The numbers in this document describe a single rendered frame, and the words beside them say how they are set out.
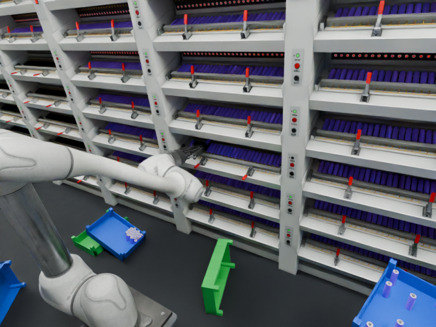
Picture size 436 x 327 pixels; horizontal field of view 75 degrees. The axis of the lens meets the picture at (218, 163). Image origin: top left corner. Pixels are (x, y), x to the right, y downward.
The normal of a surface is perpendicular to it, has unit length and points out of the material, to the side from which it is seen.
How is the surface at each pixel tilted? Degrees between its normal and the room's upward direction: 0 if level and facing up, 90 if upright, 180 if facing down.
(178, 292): 0
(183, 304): 0
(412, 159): 21
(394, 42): 111
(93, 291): 8
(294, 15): 90
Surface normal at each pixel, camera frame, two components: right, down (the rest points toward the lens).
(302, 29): -0.51, 0.48
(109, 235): 0.22, -0.73
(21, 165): 0.76, 0.21
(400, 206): -0.26, -0.63
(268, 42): -0.44, 0.75
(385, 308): -0.09, -0.86
